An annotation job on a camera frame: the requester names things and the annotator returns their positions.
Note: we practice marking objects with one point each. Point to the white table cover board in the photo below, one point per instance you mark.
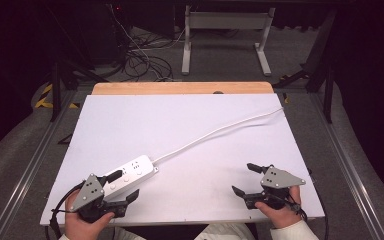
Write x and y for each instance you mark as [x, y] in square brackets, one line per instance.
[186, 173]

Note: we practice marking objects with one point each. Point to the black metal stand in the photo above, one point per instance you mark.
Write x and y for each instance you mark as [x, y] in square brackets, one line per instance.
[326, 76]
[57, 90]

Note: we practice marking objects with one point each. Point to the white power strip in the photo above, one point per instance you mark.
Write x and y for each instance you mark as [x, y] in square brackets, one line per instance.
[135, 170]

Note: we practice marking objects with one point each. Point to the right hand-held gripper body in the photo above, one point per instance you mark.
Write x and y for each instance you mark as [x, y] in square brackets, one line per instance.
[278, 180]

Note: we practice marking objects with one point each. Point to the white metal desk frame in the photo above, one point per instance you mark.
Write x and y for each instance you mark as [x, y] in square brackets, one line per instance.
[226, 20]

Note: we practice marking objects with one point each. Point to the aluminium floor rail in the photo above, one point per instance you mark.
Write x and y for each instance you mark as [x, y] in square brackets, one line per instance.
[26, 176]
[350, 173]

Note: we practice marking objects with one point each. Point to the person's white clothed lap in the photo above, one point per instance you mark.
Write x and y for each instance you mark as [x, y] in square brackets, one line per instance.
[223, 232]

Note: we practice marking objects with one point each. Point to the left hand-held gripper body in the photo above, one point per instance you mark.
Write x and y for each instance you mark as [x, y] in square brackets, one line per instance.
[87, 195]

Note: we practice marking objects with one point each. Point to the person's left hand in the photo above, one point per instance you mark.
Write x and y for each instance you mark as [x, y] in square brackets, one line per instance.
[80, 228]

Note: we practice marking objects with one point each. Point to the yellow black hazard tape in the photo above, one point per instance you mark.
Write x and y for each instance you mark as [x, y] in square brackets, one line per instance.
[45, 100]

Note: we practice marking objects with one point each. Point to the person's right hand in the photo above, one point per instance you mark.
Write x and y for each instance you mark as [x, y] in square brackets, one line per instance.
[285, 216]

